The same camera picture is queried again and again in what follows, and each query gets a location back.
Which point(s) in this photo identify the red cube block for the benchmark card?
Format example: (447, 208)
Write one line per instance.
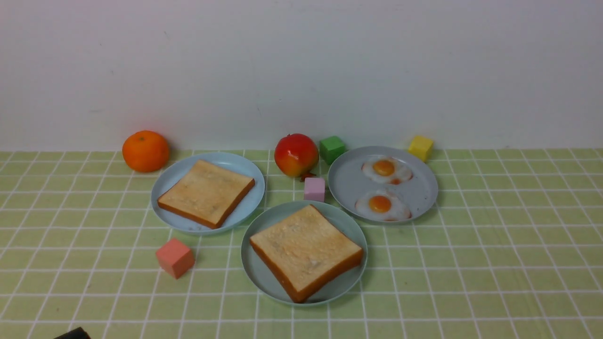
(175, 258)

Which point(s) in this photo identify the green cube block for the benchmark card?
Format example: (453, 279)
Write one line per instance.
(330, 148)

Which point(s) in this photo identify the fried egg back right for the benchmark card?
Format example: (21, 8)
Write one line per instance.
(386, 170)

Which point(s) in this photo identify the orange tangerine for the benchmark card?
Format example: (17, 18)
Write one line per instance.
(146, 151)

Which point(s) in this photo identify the grey egg plate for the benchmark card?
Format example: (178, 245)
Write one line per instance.
(347, 183)

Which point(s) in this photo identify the light green centre plate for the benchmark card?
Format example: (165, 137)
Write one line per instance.
(259, 278)

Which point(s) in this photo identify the toast slice top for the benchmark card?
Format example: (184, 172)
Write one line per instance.
(304, 249)

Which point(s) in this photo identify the pink cube block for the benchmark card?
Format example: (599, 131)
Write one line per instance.
(314, 189)

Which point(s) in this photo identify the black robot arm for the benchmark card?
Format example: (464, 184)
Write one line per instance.
(77, 333)

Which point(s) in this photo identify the light blue bread plate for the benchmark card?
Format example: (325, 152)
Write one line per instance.
(230, 161)

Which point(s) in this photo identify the red yellow apple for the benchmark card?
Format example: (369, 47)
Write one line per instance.
(296, 155)

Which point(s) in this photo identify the toast slice remaining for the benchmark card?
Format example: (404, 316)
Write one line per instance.
(207, 194)

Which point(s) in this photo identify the yellow cube block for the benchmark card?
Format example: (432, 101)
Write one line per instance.
(421, 147)

